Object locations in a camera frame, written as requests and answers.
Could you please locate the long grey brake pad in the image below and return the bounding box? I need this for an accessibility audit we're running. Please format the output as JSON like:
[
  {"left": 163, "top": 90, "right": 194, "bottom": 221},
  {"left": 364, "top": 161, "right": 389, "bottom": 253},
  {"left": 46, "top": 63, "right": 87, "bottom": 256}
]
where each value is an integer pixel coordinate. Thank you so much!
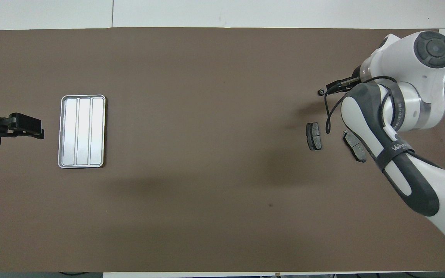
[{"left": 342, "top": 131, "right": 367, "bottom": 163}]

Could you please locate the short dark brake pad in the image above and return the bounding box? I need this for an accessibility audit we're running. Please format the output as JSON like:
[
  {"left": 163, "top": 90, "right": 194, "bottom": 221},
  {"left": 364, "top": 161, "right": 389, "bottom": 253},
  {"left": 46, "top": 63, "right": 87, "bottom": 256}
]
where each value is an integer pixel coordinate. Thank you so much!
[{"left": 306, "top": 122, "right": 322, "bottom": 151}]

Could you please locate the silver metal tray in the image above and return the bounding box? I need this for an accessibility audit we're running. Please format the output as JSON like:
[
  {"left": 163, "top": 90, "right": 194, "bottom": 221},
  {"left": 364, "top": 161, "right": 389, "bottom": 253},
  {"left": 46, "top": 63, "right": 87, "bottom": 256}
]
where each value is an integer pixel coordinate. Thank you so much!
[{"left": 58, "top": 95, "right": 106, "bottom": 169}]

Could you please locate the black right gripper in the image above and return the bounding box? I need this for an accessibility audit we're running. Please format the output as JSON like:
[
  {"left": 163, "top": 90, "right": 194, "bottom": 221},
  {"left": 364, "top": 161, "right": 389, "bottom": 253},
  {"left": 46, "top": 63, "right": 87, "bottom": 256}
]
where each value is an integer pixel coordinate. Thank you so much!
[{"left": 326, "top": 66, "right": 362, "bottom": 94}]

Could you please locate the brown table mat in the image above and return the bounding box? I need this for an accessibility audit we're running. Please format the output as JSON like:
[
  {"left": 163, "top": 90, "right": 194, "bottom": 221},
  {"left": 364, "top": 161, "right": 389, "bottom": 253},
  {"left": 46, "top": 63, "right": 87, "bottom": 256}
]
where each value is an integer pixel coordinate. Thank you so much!
[{"left": 0, "top": 27, "right": 445, "bottom": 273}]

